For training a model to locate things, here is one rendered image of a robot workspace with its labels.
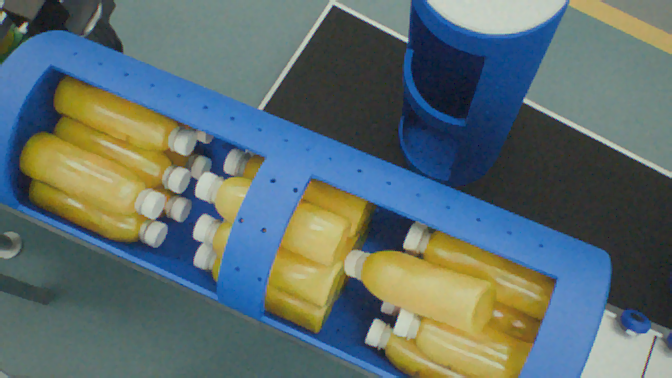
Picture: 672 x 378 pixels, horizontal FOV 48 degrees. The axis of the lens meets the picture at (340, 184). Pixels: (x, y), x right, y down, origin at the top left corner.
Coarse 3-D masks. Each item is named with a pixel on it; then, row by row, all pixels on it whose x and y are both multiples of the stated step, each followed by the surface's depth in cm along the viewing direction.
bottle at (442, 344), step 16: (416, 320) 103; (416, 336) 103; (432, 336) 101; (448, 336) 100; (464, 336) 100; (480, 336) 100; (496, 336) 101; (512, 336) 102; (432, 352) 101; (448, 352) 100; (464, 352) 100; (480, 352) 99; (496, 352) 99; (512, 352) 99; (528, 352) 100; (448, 368) 102; (464, 368) 101; (480, 368) 100; (496, 368) 99; (512, 368) 99
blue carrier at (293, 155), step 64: (64, 64) 107; (128, 64) 110; (0, 128) 104; (256, 128) 104; (0, 192) 109; (192, 192) 128; (256, 192) 98; (384, 192) 99; (448, 192) 103; (128, 256) 109; (192, 256) 121; (256, 256) 98; (512, 256) 95; (576, 256) 97; (384, 320) 119; (576, 320) 92
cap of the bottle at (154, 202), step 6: (150, 192) 111; (156, 192) 111; (150, 198) 110; (156, 198) 110; (162, 198) 111; (144, 204) 110; (150, 204) 109; (156, 204) 110; (162, 204) 112; (144, 210) 110; (150, 210) 109; (156, 210) 111; (150, 216) 110; (156, 216) 112
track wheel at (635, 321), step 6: (624, 312) 118; (630, 312) 118; (636, 312) 119; (624, 318) 117; (630, 318) 116; (636, 318) 117; (642, 318) 117; (624, 324) 117; (630, 324) 116; (636, 324) 116; (642, 324) 116; (648, 324) 116; (636, 330) 116; (642, 330) 116; (648, 330) 116
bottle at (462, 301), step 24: (360, 264) 107; (384, 264) 103; (408, 264) 102; (432, 264) 101; (384, 288) 102; (408, 288) 100; (432, 288) 98; (456, 288) 96; (480, 288) 95; (432, 312) 98; (456, 312) 95; (480, 312) 97
